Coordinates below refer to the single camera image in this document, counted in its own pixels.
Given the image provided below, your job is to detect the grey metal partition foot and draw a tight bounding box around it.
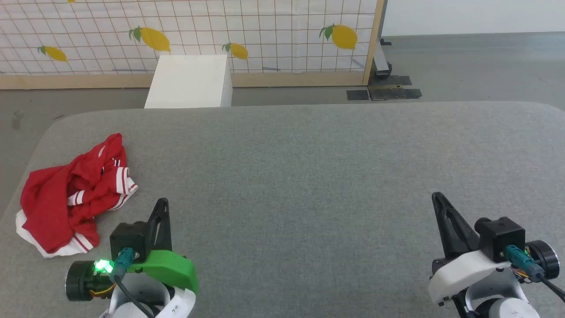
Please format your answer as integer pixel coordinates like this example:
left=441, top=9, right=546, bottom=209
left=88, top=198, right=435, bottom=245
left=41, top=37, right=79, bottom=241
left=373, top=0, right=394, bottom=80

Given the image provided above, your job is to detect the red and white sports jersey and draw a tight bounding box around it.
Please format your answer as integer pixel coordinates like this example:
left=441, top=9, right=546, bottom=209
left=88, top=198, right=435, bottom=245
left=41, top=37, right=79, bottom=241
left=16, top=133, right=139, bottom=258

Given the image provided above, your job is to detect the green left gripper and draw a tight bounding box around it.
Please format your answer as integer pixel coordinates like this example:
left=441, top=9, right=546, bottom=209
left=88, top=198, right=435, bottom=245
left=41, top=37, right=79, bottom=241
left=65, top=197, right=200, bottom=302

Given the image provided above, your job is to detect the large black floor mat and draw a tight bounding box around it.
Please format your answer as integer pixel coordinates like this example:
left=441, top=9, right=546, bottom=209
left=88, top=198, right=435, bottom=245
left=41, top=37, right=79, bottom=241
left=368, top=75, right=423, bottom=101

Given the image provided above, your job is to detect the grey upholstered sofa cushion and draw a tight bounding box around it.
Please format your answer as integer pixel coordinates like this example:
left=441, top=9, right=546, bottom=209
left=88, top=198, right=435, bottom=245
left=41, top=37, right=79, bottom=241
left=0, top=101, right=565, bottom=318

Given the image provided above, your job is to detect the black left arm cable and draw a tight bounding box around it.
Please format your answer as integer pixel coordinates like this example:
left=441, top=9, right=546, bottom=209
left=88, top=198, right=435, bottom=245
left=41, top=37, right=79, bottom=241
left=109, top=247, right=156, bottom=318

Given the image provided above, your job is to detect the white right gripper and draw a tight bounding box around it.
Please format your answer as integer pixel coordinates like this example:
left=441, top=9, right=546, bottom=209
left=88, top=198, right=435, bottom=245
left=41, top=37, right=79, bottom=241
left=427, top=192, right=561, bottom=306

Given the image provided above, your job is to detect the white paper label tag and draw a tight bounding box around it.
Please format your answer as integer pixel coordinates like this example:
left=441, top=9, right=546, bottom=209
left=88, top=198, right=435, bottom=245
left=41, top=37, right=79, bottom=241
left=157, top=287, right=196, bottom=318

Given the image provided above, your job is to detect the white rectangular box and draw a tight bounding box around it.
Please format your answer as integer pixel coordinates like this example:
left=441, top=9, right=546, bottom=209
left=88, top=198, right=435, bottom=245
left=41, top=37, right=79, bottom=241
left=144, top=55, right=234, bottom=109

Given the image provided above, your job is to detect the lemon print partition screen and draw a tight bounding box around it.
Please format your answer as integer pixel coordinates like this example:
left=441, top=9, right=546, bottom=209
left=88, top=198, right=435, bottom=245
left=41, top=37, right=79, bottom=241
left=0, top=0, right=388, bottom=90

